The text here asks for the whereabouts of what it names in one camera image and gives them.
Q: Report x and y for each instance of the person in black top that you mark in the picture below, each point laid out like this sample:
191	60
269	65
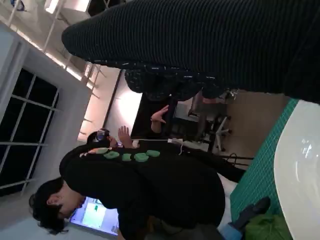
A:
155	195

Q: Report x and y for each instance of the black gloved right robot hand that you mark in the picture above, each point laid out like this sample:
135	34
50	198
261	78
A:
200	45

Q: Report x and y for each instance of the lit computer monitor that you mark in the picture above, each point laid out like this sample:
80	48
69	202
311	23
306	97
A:
97	217

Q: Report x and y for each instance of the dark grid window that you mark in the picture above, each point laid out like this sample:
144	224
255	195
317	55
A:
15	120

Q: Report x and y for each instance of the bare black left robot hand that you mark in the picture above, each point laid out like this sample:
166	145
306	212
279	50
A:
255	210

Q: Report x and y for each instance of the green cutting mat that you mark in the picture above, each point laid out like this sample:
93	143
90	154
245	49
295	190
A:
260	162

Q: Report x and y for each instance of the person wearing headset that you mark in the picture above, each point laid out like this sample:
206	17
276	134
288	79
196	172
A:
101	137

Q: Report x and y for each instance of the office chair with white base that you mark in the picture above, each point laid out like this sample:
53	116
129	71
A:
220	125

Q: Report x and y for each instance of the purple toy grapes with leaf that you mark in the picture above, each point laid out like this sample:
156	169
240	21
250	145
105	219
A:
267	227

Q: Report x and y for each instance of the white square plate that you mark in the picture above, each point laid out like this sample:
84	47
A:
300	175

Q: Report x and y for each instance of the white power strip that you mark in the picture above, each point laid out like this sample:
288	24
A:
175	140

